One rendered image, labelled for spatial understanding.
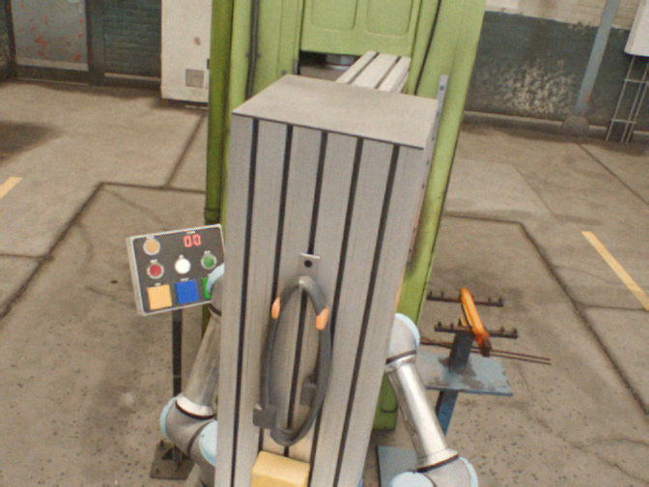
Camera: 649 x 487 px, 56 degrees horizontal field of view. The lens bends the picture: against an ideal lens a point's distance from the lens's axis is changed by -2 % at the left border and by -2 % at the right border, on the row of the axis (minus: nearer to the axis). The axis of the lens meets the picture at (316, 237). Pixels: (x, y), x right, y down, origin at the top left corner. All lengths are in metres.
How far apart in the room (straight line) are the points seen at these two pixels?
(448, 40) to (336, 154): 1.62
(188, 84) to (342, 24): 5.55
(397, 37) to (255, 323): 1.58
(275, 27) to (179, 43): 5.43
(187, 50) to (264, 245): 6.85
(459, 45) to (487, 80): 6.19
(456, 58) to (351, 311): 1.64
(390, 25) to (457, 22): 0.24
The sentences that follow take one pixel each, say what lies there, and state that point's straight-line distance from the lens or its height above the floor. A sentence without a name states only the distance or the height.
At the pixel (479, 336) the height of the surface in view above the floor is 0.99.
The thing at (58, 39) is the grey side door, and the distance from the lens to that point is 8.76.
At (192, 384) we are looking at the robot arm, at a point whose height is 1.13.
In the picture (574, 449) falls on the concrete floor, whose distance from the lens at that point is 3.56.
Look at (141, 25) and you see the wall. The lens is 8.38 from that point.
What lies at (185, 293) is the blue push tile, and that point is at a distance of 2.27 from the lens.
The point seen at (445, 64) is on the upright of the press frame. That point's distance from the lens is 2.38.
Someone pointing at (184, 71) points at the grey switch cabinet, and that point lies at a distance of 7.70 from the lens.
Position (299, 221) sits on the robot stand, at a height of 1.90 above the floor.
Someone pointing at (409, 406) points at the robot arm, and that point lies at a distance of 1.71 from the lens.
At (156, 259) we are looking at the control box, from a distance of 2.25.
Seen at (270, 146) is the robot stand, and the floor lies 1.99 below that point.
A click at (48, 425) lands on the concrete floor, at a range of 3.27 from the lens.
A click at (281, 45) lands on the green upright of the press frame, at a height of 1.84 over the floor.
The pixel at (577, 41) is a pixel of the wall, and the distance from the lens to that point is 8.84.
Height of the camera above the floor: 2.26
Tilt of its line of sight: 28 degrees down
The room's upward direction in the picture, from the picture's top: 7 degrees clockwise
